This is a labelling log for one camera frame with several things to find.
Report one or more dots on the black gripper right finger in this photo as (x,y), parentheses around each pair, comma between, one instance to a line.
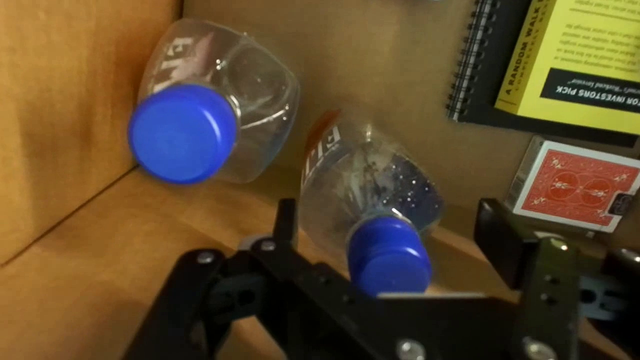
(546,300)

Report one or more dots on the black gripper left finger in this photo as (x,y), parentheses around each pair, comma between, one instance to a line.
(201,300)

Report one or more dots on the clear bottle blue cap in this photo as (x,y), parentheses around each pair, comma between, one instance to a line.
(182,132)
(386,257)

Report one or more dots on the white cardboard box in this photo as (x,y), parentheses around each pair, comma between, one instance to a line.
(66,100)

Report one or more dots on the red playing card deck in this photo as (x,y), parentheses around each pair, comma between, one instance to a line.
(573,187)

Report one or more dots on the black spiral notebook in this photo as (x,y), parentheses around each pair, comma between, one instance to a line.
(476,80)

